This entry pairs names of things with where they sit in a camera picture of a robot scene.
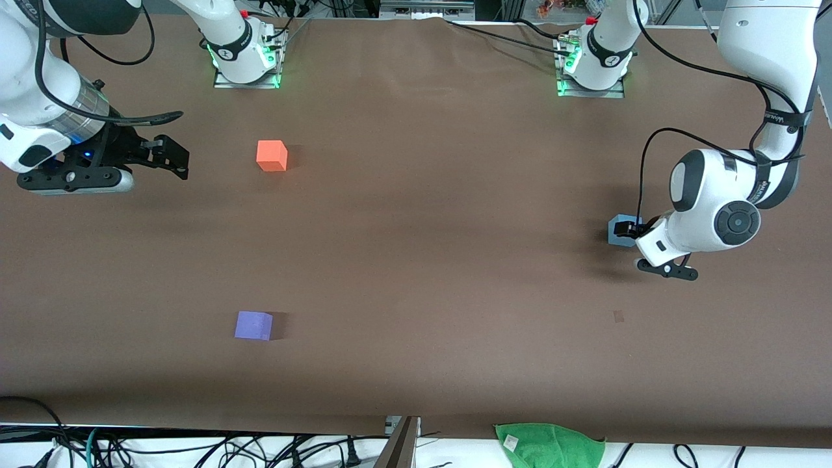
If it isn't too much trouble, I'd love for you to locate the blue block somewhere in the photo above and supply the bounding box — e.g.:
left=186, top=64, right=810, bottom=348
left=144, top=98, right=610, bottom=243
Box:
left=608, top=214, right=642, bottom=248

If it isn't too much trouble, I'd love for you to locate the orange block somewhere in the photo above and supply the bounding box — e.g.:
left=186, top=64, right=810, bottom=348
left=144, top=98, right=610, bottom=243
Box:
left=256, top=140, right=289, bottom=173

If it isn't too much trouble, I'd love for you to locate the purple block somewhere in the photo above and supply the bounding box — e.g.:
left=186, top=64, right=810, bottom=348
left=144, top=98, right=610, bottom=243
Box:
left=235, top=311, right=274, bottom=342

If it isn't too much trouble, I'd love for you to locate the green cloth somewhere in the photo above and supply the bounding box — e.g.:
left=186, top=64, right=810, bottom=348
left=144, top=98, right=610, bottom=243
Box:
left=494, top=422, right=606, bottom=468

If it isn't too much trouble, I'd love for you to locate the grey power strip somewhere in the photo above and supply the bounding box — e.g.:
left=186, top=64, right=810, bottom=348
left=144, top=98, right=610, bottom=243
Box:
left=379, top=0, right=476, bottom=20

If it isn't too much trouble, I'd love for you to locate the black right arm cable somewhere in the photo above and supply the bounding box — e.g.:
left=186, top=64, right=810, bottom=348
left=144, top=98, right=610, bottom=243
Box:
left=36, top=0, right=185, bottom=126

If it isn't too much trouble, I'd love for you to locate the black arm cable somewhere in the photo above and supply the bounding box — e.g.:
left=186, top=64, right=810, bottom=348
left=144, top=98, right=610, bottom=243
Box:
left=36, top=0, right=185, bottom=126
left=632, top=0, right=814, bottom=228

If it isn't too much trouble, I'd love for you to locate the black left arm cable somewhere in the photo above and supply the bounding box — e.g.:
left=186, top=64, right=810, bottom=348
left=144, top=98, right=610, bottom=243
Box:
left=632, top=0, right=814, bottom=228

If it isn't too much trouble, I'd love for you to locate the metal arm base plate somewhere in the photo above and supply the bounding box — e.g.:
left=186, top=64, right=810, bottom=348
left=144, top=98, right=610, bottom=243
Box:
left=213, top=26, right=287, bottom=90
left=554, top=36, right=626, bottom=99

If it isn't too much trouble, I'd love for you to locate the black cable on table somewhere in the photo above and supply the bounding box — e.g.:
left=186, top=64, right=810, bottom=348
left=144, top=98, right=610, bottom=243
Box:
left=444, top=18, right=573, bottom=56

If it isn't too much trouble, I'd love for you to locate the thick black cable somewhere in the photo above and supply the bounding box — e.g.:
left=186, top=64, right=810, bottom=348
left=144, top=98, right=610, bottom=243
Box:
left=0, top=395, right=69, bottom=468

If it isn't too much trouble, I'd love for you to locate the grey metal post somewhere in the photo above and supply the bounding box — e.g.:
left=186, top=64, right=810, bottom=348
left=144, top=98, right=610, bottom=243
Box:
left=374, top=416, right=421, bottom=468

